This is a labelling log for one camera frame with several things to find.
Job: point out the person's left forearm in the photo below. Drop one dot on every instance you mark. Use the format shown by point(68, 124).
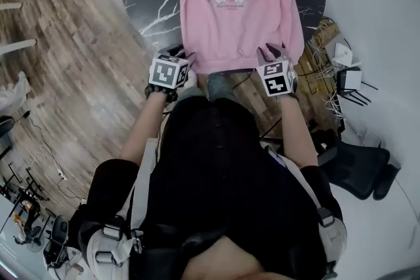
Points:
point(144, 131)

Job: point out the person's right forearm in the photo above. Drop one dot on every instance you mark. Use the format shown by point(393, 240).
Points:
point(297, 131)

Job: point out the grey shoulder harness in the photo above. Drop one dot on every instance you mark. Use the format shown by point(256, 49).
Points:
point(139, 193)

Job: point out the white power strip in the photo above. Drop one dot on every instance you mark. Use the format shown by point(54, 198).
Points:
point(62, 174)

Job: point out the white square router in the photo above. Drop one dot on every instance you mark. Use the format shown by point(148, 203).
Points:
point(343, 54)

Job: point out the pink sweatshirt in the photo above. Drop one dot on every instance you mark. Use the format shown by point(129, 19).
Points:
point(229, 29)

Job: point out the cardboard box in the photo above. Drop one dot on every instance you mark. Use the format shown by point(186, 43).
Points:
point(315, 42)

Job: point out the white router black antennas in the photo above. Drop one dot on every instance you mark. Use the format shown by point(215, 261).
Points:
point(351, 80)

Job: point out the person's black top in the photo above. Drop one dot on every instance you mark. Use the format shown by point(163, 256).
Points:
point(216, 180)

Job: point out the white-legged dark-top desk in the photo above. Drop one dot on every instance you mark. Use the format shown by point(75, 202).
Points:
point(16, 46)

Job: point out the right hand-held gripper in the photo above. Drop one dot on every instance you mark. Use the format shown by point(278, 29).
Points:
point(277, 80)

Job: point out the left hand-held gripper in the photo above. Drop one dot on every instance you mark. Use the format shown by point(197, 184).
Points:
point(167, 72)

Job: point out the black office chair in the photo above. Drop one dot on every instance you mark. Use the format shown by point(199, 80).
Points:
point(357, 167)

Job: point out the person's blue jeans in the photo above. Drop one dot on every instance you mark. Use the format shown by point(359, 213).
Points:
point(220, 87)

